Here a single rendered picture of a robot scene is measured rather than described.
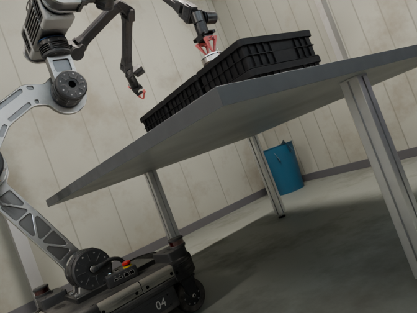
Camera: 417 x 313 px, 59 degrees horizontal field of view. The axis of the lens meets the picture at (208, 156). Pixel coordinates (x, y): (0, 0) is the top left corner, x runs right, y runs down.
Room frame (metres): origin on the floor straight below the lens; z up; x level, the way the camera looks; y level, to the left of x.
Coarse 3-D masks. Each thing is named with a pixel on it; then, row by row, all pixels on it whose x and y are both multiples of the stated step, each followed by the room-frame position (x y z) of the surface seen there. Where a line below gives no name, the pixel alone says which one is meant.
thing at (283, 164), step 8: (288, 144) 3.84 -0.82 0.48; (264, 152) 3.83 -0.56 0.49; (272, 152) 3.79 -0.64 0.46; (280, 152) 3.79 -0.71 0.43; (288, 152) 3.82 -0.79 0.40; (272, 160) 3.81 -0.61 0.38; (280, 160) 3.80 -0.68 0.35; (288, 160) 3.81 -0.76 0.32; (296, 160) 3.90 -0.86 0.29; (272, 168) 3.83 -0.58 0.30; (280, 168) 3.81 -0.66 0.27; (288, 168) 3.81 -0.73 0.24; (296, 168) 3.86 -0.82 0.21; (272, 176) 3.87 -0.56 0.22; (280, 176) 3.82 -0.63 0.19; (288, 176) 3.81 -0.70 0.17; (296, 176) 3.84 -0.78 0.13; (280, 184) 3.84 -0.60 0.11; (288, 184) 3.82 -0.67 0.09; (296, 184) 3.84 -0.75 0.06; (280, 192) 3.87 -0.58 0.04; (288, 192) 3.83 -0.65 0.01
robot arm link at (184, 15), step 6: (162, 0) 1.81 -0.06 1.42; (168, 0) 1.76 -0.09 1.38; (174, 0) 1.73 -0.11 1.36; (180, 0) 1.71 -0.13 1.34; (174, 6) 1.73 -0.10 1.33; (180, 6) 1.70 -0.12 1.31; (186, 6) 1.67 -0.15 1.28; (180, 12) 1.72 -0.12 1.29; (186, 12) 1.68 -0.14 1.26; (186, 18) 1.70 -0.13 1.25
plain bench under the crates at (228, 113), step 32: (352, 64) 0.97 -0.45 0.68; (384, 64) 1.07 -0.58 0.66; (416, 64) 1.62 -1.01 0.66; (224, 96) 0.69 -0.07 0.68; (256, 96) 0.74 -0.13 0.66; (288, 96) 0.94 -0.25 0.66; (320, 96) 1.38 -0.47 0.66; (352, 96) 1.09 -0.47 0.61; (160, 128) 0.87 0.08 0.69; (192, 128) 0.85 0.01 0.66; (224, 128) 1.17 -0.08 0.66; (256, 128) 1.92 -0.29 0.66; (384, 128) 1.09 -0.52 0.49; (128, 160) 1.05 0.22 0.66; (160, 160) 1.59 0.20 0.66; (256, 160) 2.80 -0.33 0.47; (384, 160) 1.08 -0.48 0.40; (64, 192) 1.65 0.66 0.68; (160, 192) 2.24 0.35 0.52; (384, 192) 1.11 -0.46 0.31; (416, 224) 1.07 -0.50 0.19; (416, 256) 1.10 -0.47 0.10
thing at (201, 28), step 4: (204, 20) 1.65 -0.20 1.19; (200, 24) 1.64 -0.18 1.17; (204, 24) 1.65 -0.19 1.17; (196, 28) 1.65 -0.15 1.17; (200, 28) 1.64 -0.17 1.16; (204, 28) 1.65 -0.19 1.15; (196, 32) 1.67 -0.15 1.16; (200, 32) 1.65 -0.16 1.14; (204, 32) 1.62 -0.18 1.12; (208, 32) 1.65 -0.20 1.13; (212, 32) 1.64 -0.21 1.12; (196, 40) 1.68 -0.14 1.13
